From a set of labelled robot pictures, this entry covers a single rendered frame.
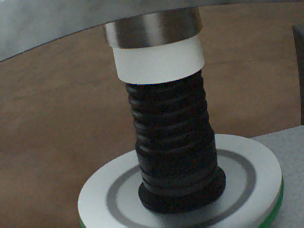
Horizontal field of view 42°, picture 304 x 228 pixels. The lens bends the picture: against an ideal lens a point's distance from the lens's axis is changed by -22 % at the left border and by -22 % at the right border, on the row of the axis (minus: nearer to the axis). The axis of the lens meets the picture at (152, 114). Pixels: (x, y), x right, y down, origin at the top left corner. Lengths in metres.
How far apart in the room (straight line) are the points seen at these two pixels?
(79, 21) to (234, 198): 0.22
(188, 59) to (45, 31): 0.12
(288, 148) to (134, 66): 0.29
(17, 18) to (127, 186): 0.25
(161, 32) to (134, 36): 0.02
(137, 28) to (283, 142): 0.32
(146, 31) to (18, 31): 0.11
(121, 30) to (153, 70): 0.04
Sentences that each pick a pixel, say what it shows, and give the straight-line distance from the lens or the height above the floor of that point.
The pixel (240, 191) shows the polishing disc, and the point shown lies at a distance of 0.42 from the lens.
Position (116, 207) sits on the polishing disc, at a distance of 0.43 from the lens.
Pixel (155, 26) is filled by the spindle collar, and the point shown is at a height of 1.07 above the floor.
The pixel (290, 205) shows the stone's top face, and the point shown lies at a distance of 0.48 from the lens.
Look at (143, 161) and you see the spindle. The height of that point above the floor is 0.95.
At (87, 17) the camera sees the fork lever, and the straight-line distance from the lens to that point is 0.30.
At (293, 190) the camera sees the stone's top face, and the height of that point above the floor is 0.84.
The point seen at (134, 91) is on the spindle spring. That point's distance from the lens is 0.37.
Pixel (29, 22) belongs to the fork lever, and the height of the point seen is 1.11.
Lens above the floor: 1.15
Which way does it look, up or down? 25 degrees down
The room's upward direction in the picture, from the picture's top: 11 degrees counter-clockwise
